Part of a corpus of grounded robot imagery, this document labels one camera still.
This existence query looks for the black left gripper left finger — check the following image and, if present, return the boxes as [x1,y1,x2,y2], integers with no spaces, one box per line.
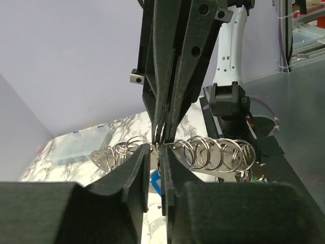
[1,144,150,243]

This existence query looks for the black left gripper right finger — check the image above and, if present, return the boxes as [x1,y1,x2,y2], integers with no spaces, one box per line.
[159,146,320,243]

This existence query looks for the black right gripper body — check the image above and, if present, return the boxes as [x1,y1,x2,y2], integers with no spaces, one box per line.
[131,1,231,119]

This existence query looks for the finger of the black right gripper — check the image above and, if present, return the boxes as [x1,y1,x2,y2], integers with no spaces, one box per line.
[152,1,182,142]
[167,1,218,142]

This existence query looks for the blue key tag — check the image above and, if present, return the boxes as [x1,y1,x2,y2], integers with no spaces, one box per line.
[150,169,162,196]

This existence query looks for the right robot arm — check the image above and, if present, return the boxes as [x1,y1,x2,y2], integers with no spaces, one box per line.
[130,1,255,144]

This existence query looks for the clear plastic screw organizer box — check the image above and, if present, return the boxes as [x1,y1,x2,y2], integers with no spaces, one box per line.
[49,125,112,165]

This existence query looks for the aluminium rail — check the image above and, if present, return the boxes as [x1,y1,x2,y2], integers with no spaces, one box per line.
[272,1,324,73]

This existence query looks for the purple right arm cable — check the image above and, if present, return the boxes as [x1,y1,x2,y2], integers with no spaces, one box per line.
[250,0,291,138]

